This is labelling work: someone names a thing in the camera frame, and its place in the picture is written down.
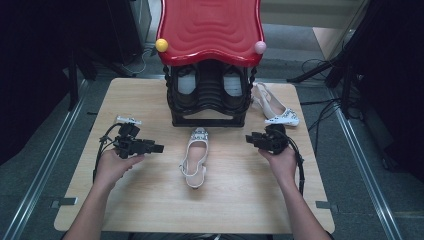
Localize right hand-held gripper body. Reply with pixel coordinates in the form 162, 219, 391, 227
263, 112, 296, 155

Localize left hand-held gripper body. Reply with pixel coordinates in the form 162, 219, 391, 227
113, 115, 148, 160

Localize white slingback shoe jewelled buckle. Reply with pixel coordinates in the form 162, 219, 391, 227
251, 81, 300, 128
178, 127, 210, 190

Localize black leather shoe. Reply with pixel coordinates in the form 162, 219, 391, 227
220, 64, 250, 110
172, 64, 202, 110

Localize red and black shoe rack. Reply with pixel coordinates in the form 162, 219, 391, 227
155, 0, 268, 128

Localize person's right hand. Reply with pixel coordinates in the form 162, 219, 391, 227
259, 145, 298, 186

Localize person's left hand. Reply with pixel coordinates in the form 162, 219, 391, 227
94, 148, 146, 191

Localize black metal stand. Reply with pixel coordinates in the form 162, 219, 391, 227
65, 49, 136, 113

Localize black tripod stand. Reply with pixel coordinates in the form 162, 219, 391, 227
286, 0, 373, 119

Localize beige board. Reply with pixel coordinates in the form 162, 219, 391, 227
312, 26, 355, 62

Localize black cabinet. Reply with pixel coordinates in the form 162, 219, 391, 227
105, 0, 153, 65

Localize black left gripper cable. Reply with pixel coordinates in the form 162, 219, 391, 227
92, 122, 124, 183

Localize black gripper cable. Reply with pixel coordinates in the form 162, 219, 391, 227
92, 122, 124, 183
278, 129, 306, 197

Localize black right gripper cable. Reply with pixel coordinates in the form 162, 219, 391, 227
278, 129, 306, 197

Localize black floor cables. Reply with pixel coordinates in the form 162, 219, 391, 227
299, 58, 365, 135

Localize white floor cable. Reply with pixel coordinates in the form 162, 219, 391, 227
120, 47, 158, 76

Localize grey table bracket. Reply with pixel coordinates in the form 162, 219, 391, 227
50, 197, 78, 210
315, 200, 340, 213

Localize metal floor rail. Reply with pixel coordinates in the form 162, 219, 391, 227
1, 79, 90, 240
328, 89, 405, 240

